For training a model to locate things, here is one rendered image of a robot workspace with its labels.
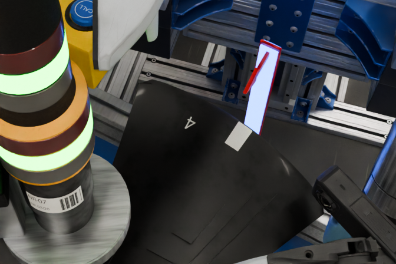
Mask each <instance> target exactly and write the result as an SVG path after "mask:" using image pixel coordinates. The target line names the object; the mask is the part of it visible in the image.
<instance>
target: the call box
mask: <svg viewBox="0 0 396 264"><path fill-rule="evenodd" d="M75 1H77V0H59V2H60V5H61V10H62V17H63V21H64V28H65V33H66V37H67V44H68V50H69V54H70V59H71V60H72V61H73V62H75V63H76V64H77V65H78V67H79V68H80V70H81V71H82V73H83V74H84V77H85V79H86V81H87V85H88V87H89V88H92V89H95V88H96V86H97V85H98V84H99V82H100V81H101V80H102V78H103V77H104V76H105V74H106V73H107V71H99V70H94V67H93V26H90V27H82V26H79V25H77V24H76V23H75V22H74V21H73V20H72V19H71V13H70V9H71V6H72V4H73V3H74V2H75Z"/></svg>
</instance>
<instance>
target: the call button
mask: <svg viewBox="0 0 396 264"><path fill-rule="evenodd" d="M70 13H71V19H72V20H73V21H74V22H75V23H76V24H77V25H79V26H82V27H90V26H92V25H93V0H77V1H75V2H74V3H73V4H72V6H71V9H70Z"/></svg>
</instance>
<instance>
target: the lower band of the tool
mask: <svg viewBox="0 0 396 264"><path fill-rule="evenodd" d="M70 60H71V59H70ZM71 66H72V73H73V75H74V78H75V83H76V92H75V97H74V99H73V101H72V103H71V105H70V107H69V108H68V110H67V111H66V112H65V113H64V114H63V115H61V116H60V117H58V118H57V119H56V120H54V121H52V122H50V123H47V124H44V125H41V126H36V127H20V126H15V125H12V124H10V123H7V122H5V121H4V120H2V119H0V135H2V136H4V137H6V138H9V139H11V140H16V141H25V142H32V141H42V140H46V139H49V138H52V137H55V136H57V135H59V134H61V133H63V132H64V131H65V130H67V129H68V128H70V127H71V126H72V125H73V124H74V123H75V122H76V121H77V120H78V118H79V117H80V115H81V114H82V112H83V110H84V107H85V104H86V102H87V83H86V80H85V77H84V74H83V72H82V71H81V70H80V68H79V67H78V65H77V64H76V63H75V62H73V61H72V60H71ZM84 130H85V129H84ZM84 130H83V131H84ZM83 131H82V133H83ZM82 133H81V134H82ZM81 134H80V135H81ZM80 135H79V136H80ZM79 136H78V138H79ZM78 138H77V139H78ZM77 139H76V140H77ZM76 140H74V141H73V142H75V141H76ZM73 142H72V143H73ZM72 143H71V144H69V145H68V146H70V145H72ZM87 144H88V143H87ZM68 146H66V147H65V148H63V149H66V148H67V147H68ZM85 147H86V146H85ZM63 149H61V150H63ZM61 150H59V151H61ZM83 150H84V149H83ZM83 150H82V151H83ZM93 150H94V149H93ZM59 151H56V152H54V153H51V154H47V155H43V156H49V155H52V154H55V153H57V152H59ZM82 151H81V152H82ZM9 152H10V151H9ZM10 153H12V152H10ZM92 153H93V152H92ZM92 153H91V155H92ZM13 154H15V153H13ZM16 155H19V154H16ZM79 155H80V154H79ZM79 155H77V156H79ZM91 155H90V157H91ZM19 156H23V155H19ZM43 156H24V157H43ZM77 156H76V157H77ZM76 157H75V158H76ZM75 158H74V159H75ZM74 159H72V160H71V161H73V160H74ZM89 159H90V158H89ZM89 159H88V161H89ZM71 161H69V162H71ZM88 161H87V162H86V163H85V165H86V164H87V163H88ZM69 162H68V163H69ZM68 163H65V164H64V165H66V164H68ZM11 165H12V164H11ZM64 165H62V166H64ZM85 165H83V167H82V168H81V169H79V171H77V172H76V173H75V174H73V175H72V176H70V177H68V178H66V179H64V180H61V181H58V182H55V183H48V184H35V183H29V182H26V181H23V180H20V179H18V178H16V177H15V178H16V179H18V180H20V181H22V182H24V183H27V184H32V185H37V186H48V185H53V184H57V183H61V182H64V181H66V180H68V179H70V178H72V177H73V176H75V175H76V174H77V173H79V172H80V171H81V170H82V169H83V168H84V167H85ZM13 166H14V165H13ZM62 166H59V167H62ZM15 167H16V166H15ZM59 167H56V168H53V169H57V168H59ZM17 168H19V167H17ZM19 169H22V168H19ZM53 169H49V170H53ZM23 170H26V169H23ZM28 171H48V170H28ZM10 175H12V174H10ZM13 177H14V176H13Z"/></svg>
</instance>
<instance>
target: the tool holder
mask: <svg viewBox="0 0 396 264"><path fill-rule="evenodd" d="M90 164H91V170H92V174H93V181H94V188H93V198H94V211H93V215H92V216H91V219H90V220H89V222H88V223H87V224H86V225H85V226H84V227H83V228H81V229H80V230H78V231H76V232H74V233H70V234H67V235H56V234H53V233H50V232H48V231H46V230H45V229H43V228H42V227H41V226H40V225H39V224H38V222H37V221H36V219H35V216H34V213H33V211H32V209H31V208H30V207H29V206H28V205H27V203H26V201H25V198H24V195H23V193H22V190H21V188H20V185H19V183H18V179H16V178H15V177H13V176H12V175H10V174H9V173H8V172H7V171H6V170H5V168H4V167H3V165H2V164H1V162H0V238H3V239H4V242H5V244H6V246H7V248H8V249H9V251H10V252H11V253H12V255H13V256H14V257H15V258H16V259H17V260H18V261H19V262H20V263H21V264H103V263H104V262H106V261H107V260H109V258H111V257H112V255H113V254H115V253H116V251H117V250H118V248H119V247H120V246H121V244H122V242H123V240H124V239H125V237H126V234H127V231H128V228H129V225H130V219H131V206H130V196H129V193H128V189H127V186H126V183H125V181H124V180H123V178H122V176H121V174H120V173H119V172H118V171H117V169H116V168H115V167H114V166H113V165H111V164H110V163H109V162H108V161H107V160H105V159H103V158H102V157H100V156H98V155H96V154H92V155H91V157H90Z"/></svg>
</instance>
